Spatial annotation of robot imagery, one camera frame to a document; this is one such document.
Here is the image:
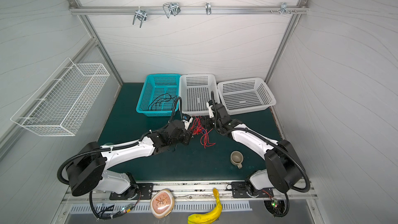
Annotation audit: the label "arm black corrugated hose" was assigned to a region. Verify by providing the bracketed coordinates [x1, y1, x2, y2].
[210, 91, 311, 194]
[56, 96, 183, 186]

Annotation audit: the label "aluminium overhead rail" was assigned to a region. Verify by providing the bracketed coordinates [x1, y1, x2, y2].
[69, 5, 309, 16]

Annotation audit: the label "metal clamp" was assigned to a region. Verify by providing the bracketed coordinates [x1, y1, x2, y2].
[205, 2, 211, 15]
[132, 9, 147, 28]
[270, 2, 297, 15]
[163, 2, 181, 18]

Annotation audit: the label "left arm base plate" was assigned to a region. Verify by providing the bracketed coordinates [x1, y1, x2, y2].
[109, 183, 154, 201]

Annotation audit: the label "yellow banana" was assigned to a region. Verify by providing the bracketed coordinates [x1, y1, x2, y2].
[188, 188, 223, 224]

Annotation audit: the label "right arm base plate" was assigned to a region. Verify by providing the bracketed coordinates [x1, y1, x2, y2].
[226, 181, 274, 199]

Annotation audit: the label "red wires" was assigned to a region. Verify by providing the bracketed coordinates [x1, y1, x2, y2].
[189, 116, 216, 149]

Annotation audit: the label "white perforated basket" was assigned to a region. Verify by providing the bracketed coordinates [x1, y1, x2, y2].
[178, 74, 220, 116]
[217, 77, 276, 115]

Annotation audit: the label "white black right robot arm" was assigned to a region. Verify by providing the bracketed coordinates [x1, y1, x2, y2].
[206, 100, 310, 193]

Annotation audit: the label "white perforated basket middle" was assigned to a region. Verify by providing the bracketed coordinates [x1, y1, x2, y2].
[178, 74, 220, 116]

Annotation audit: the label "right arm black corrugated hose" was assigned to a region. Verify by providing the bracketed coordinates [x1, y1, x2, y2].
[210, 91, 311, 194]

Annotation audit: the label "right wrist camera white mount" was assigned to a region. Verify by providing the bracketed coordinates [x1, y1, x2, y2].
[206, 100, 215, 119]

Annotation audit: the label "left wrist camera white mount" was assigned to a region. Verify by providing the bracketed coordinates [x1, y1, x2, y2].
[181, 114, 193, 130]

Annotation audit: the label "white wire wall basket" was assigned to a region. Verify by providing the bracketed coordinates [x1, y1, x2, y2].
[10, 58, 109, 136]

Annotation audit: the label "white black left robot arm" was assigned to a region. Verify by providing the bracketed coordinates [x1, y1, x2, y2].
[58, 120, 192, 200]

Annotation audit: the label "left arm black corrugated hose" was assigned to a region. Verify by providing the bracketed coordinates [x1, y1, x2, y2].
[56, 96, 183, 186]

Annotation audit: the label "round wooden toy face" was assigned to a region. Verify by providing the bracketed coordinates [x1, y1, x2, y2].
[150, 189, 175, 219]

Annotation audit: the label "white perforated basket right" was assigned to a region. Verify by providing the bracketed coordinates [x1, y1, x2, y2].
[217, 77, 276, 115]

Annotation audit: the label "olive ceramic cup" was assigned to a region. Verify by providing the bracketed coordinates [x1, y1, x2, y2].
[230, 151, 244, 169]

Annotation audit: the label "teal perforated basket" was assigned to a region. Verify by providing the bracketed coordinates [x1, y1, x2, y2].
[136, 74, 180, 117]

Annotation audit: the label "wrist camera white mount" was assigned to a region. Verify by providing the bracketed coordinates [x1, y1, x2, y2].
[181, 114, 193, 130]
[206, 100, 215, 119]

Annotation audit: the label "black wire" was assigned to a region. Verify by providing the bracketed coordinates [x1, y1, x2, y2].
[147, 92, 176, 112]

